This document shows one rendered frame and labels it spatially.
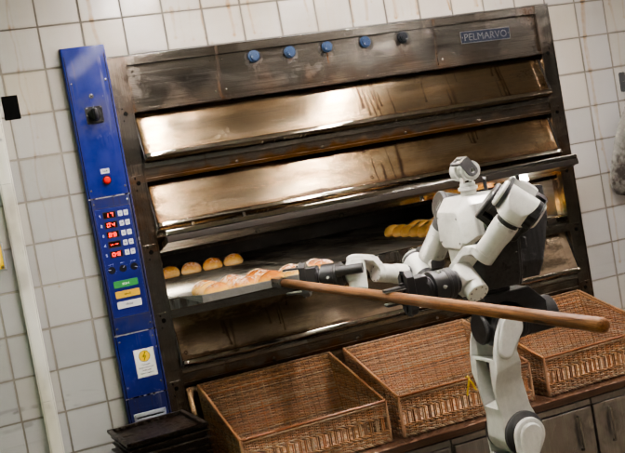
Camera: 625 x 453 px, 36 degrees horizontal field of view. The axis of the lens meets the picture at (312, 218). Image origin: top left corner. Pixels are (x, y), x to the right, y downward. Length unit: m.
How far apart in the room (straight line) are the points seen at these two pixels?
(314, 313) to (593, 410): 1.12
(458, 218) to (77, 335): 1.46
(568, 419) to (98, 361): 1.75
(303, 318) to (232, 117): 0.83
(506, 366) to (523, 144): 1.40
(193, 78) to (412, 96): 0.92
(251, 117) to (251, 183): 0.26
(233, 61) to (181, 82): 0.22
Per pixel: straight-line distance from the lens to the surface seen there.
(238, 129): 3.77
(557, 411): 3.79
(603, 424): 3.92
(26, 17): 3.70
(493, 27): 4.33
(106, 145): 3.63
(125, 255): 3.63
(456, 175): 3.17
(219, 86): 3.80
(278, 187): 3.81
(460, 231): 3.06
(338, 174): 3.90
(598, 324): 1.92
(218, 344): 3.75
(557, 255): 4.40
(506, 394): 3.22
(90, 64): 3.66
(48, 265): 3.63
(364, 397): 3.65
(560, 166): 4.23
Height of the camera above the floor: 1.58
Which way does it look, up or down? 3 degrees down
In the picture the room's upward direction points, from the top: 10 degrees counter-clockwise
